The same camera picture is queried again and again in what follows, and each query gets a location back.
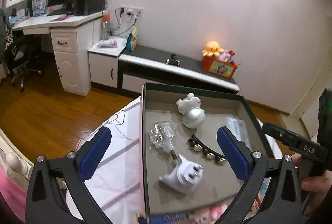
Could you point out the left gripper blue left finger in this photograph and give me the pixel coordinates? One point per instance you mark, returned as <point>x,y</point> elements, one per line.
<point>91,153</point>

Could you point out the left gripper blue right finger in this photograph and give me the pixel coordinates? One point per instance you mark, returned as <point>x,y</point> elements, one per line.
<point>236,152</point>

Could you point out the clear plastic case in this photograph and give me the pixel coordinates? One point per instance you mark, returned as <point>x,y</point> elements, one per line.
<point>239,130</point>

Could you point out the black rhinestone hair clip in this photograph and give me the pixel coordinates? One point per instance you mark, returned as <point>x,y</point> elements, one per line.
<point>207,153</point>

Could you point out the white travel plug adapter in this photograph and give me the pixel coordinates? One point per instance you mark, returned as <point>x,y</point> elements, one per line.
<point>185,177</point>

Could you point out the white cat night light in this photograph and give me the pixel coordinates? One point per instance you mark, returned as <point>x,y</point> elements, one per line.
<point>189,108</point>

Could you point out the pink pig doll figure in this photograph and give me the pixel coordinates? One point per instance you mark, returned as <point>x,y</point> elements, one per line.
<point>207,215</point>

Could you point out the clear glass bottle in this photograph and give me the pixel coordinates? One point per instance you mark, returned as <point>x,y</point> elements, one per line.
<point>162,135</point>

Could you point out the blue and gold box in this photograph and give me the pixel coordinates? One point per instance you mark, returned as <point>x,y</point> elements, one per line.
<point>162,219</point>

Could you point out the right hand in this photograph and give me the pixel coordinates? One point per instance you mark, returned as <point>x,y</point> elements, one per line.
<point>319,185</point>

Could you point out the white quilted striped bedspread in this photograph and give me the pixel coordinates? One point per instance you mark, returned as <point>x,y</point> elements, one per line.
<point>115,185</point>

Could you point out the pink and black storage box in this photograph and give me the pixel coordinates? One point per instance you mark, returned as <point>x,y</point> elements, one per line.
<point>218,184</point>

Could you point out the pink blanket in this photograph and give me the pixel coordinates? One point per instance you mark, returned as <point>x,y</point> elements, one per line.
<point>14,196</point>

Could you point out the orange toy storage box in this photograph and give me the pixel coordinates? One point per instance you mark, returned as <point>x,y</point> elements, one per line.
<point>220,68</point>

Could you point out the small white side cabinet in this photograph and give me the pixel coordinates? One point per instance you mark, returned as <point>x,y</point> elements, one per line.
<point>103,61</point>

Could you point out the low black and white bench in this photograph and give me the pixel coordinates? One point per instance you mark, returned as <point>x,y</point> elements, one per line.
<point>146,64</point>

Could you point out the orange octopus plush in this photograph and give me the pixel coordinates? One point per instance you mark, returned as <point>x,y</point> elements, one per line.
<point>212,48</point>

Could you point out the small black gadget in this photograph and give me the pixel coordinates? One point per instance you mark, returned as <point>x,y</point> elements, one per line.
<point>173,60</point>

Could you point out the black office chair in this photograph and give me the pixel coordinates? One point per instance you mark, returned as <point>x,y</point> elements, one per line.
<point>18,53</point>

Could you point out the white desk with drawers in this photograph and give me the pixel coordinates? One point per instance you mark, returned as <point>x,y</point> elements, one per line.
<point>72,37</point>

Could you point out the snack bag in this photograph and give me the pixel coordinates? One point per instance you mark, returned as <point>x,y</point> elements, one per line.
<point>132,40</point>

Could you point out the orange capped water bottle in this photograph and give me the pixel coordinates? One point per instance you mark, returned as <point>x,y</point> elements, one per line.
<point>106,26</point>

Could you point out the white wall power strip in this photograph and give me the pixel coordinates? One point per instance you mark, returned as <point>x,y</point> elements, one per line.
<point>131,12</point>

